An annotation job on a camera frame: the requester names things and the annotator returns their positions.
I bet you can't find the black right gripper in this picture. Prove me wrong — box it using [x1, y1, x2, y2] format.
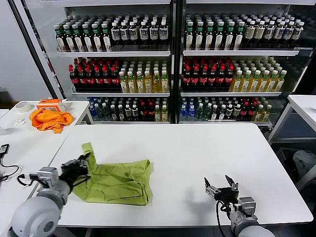
[203, 174, 240, 205]

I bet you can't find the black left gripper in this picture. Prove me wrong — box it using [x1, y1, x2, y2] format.
[59, 154, 90, 191]

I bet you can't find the light green t-shirt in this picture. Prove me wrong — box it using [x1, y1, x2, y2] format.
[72, 142, 154, 207]

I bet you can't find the crumpled orange cloth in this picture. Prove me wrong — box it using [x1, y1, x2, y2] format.
[29, 109, 75, 134]

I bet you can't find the white side table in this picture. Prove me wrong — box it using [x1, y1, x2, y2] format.
[0, 100, 91, 237]
[268, 94, 316, 145]

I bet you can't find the white shelf board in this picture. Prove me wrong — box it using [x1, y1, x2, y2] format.
[92, 120, 170, 124]
[180, 91, 282, 97]
[56, 50, 171, 58]
[182, 49, 300, 56]
[178, 120, 273, 124]
[71, 92, 170, 98]

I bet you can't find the orange and white box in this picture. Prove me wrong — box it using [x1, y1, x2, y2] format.
[36, 99, 67, 113]

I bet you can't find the beige masking tape roll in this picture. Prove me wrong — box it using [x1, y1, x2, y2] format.
[15, 101, 32, 114]

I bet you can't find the grey slanted metal leg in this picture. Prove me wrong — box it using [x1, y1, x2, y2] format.
[295, 169, 316, 191]

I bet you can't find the grey crumpled bag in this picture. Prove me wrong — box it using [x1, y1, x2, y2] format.
[293, 150, 316, 180]

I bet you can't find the green cap dark tea bottle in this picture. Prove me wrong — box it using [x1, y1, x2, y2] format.
[91, 23, 103, 52]
[72, 24, 84, 53]
[234, 21, 245, 51]
[101, 23, 112, 52]
[205, 21, 215, 51]
[63, 24, 75, 53]
[215, 21, 225, 51]
[224, 21, 236, 51]
[81, 23, 93, 53]
[185, 21, 195, 51]
[195, 21, 205, 51]
[54, 24, 67, 53]

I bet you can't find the white cap navy label bottle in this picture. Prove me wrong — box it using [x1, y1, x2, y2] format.
[291, 21, 305, 48]
[119, 21, 130, 46]
[139, 21, 149, 46]
[272, 21, 285, 47]
[149, 21, 159, 46]
[158, 20, 168, 46]
[128, 21, 139, 46]
[282, 21, 295, 48]
[110, 21, 121, 46]
[263, 21, 276, 47]

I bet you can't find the white cap cream label bottle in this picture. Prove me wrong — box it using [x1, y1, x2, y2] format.
[243, 21, 256, 47]
[253, 21, 266, 47]

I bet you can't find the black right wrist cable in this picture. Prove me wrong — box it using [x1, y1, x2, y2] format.
[216, 199, 233, 237]

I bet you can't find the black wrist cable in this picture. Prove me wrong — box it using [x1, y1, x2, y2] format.
[17, 173, 34, 188]
[216, 199, 233, 237]

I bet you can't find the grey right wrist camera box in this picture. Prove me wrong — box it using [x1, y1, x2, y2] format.
[237, 197, 257, 218]

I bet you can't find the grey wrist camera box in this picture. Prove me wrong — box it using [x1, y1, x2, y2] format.
[29, 167, 59, 190]
[237, 197, 257, 218]

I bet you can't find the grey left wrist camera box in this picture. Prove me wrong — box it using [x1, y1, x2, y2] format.
[29, 167, 59, 190]

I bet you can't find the thin black cable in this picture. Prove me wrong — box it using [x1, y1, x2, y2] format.
[0, 154, 20, 183]

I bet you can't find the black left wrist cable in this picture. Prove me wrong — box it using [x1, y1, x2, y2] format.
[17, 173, 34, 188]

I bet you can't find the black slanted frame pole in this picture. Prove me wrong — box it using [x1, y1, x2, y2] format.
[7, 0, 65, 101]

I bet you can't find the black vertical cabinet post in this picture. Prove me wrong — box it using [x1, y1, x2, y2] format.
[170, 0, 185, 124]

